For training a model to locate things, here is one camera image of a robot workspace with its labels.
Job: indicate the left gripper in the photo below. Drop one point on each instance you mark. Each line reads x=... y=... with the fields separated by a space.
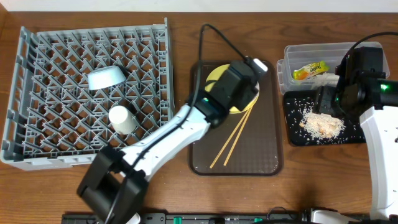
x=249 y=100

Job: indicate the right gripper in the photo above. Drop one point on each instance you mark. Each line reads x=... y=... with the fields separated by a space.
x=324 y=99

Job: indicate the yellow plate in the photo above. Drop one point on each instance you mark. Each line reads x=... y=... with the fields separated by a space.
x=215 y=76

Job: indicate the rice and food scraps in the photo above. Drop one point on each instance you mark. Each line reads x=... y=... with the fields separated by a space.
x=308 y=128

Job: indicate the green snack wrapper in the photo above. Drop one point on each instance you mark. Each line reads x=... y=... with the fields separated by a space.
x=310 y=70

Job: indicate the white cup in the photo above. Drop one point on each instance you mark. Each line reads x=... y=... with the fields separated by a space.
x=121 y=120

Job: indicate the light blue bowl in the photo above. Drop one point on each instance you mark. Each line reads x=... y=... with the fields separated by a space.
x=105 y=77

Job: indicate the pink bowl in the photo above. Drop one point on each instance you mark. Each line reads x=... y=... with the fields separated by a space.
x=258 y=91

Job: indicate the clear plastic wrapper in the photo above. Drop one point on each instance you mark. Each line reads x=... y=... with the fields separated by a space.
x=325 y=79

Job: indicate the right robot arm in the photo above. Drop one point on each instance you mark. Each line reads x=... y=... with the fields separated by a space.
x=363 y=94

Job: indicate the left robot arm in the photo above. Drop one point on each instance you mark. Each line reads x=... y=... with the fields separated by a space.
x=116 y=182

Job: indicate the grey dishwasher rack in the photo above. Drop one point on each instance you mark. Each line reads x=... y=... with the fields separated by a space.
x=54 y=121

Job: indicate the black tray bin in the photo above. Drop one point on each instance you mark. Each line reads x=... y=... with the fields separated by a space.
x=296 y=104

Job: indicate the clear plastic bin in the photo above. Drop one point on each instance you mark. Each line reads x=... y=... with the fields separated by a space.
x=297 y=56

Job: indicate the wooden chopstick left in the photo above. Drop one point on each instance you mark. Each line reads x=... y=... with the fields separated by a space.
x=242 y=120

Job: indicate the wooden chopstick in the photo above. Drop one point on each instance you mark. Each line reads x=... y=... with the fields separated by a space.
x=241 y=128
x=242 y=120

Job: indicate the wooden chopstick right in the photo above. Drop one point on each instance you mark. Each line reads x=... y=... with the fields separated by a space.
x=241 y=128

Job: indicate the brown serving tray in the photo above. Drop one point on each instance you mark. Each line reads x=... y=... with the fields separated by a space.
x=259 y=149

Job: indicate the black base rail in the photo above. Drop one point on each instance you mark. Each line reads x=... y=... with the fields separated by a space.
x=161 y=218

